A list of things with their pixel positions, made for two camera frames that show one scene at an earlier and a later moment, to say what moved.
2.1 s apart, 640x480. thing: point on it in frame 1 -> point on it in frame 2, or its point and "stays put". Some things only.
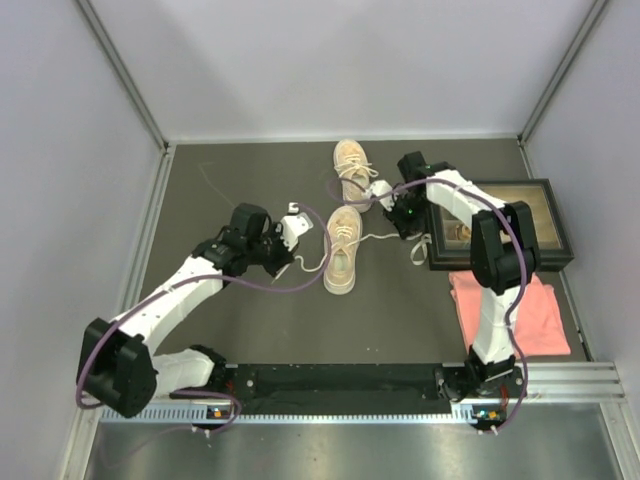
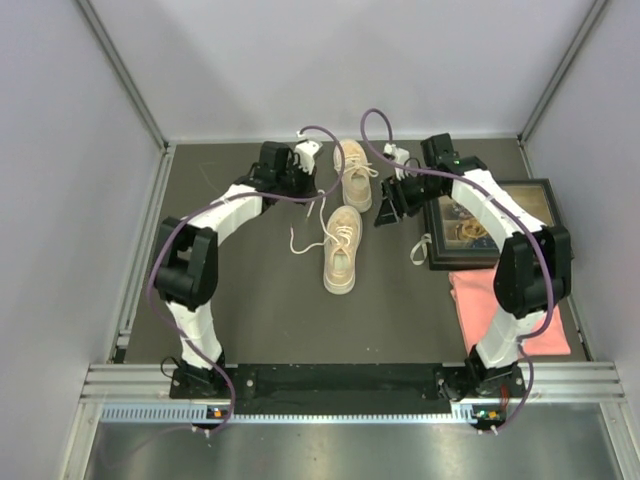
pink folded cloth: x=538 y=321 stays put
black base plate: x=330 y=386 stays put
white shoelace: x=317 y=267 -> x=343 y=233
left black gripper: x=285 y=256 -> x=308 y=188
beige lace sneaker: x=345 y=231 stays put
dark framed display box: x=450 y=247 stays put
